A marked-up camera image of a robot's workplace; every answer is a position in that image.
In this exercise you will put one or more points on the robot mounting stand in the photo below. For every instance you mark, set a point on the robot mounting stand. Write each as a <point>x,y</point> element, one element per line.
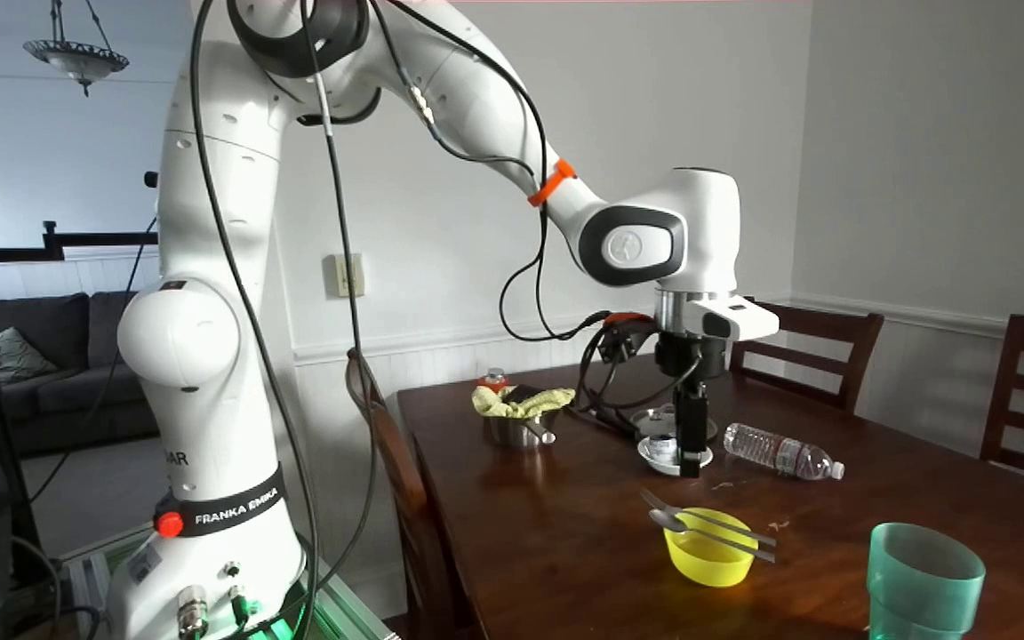
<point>354,620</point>

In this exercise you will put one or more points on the small metal pot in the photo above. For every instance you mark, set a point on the small metal pot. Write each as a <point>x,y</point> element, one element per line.
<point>518,434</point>

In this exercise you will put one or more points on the dark grey sofa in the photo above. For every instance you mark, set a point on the dark grey sofa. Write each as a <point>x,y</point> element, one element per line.
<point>60,396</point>

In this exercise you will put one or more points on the small metal bowl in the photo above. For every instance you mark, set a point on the small metal bowl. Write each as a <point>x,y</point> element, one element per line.
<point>657,454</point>

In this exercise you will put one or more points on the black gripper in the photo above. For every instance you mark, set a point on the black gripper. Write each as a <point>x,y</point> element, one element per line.
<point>695,380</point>

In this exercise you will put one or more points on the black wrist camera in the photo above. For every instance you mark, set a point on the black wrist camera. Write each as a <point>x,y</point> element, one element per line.
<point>637,336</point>

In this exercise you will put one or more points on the yellow plastic bowl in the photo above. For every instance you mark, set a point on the yellow plastic bowl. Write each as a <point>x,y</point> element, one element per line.
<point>708,567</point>

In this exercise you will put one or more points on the silver pan lid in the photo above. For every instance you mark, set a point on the silver pan lid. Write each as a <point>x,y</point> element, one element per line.
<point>655,419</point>

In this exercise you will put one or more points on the silver fork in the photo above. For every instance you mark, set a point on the silver fork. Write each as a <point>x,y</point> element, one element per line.
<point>726,526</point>

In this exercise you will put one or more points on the grey cushion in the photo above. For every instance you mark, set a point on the grey cushion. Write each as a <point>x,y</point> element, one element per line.
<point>20,355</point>

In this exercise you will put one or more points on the teal translucent cup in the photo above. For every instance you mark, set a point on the teal translucent cup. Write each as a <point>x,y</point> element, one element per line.
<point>925,587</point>

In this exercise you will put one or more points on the clear plastic water bottle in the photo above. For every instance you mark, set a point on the clear plastic water bottle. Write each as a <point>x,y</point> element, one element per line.
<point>782,454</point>

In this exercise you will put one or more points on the yellow-green cloth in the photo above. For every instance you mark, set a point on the yellow-green cloth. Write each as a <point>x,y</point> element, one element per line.
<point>497,404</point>

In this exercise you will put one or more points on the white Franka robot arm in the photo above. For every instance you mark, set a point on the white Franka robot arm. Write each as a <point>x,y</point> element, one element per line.
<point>179,342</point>

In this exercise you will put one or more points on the beige wall switch plate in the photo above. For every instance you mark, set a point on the beige wall switch plate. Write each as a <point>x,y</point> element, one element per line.
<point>343,274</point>

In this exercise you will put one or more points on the hanging ceiling lamp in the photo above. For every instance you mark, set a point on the hanging ceiling lamp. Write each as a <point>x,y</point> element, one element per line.
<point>76,59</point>

